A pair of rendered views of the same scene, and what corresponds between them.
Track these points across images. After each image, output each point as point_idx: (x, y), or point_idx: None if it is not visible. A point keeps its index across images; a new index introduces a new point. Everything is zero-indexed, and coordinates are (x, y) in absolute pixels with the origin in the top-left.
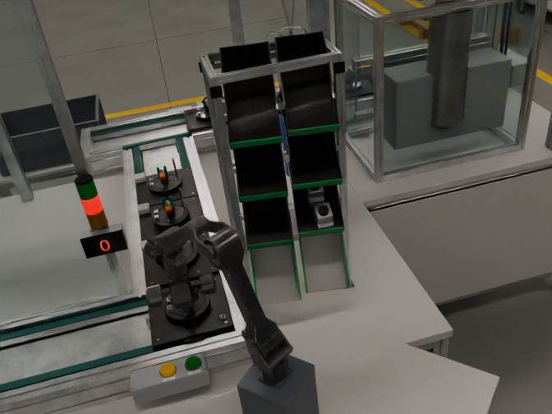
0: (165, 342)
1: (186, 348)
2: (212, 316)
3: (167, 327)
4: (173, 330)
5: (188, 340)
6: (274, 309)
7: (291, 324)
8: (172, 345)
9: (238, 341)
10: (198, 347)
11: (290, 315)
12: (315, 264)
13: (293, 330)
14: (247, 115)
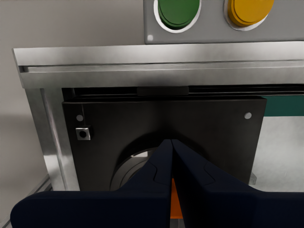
0: (233, 102)
1: (184, 69)
2: (111, 144)
3: (216, 145)
4: (206, 131)
5: (177, 89)
6: (35, 150)
7: (9, 115)
8: (212, 96)
9: (54, 50)
10: (156, 68)
11: (11, 131)
12: None
13: (4, 100)
14: None
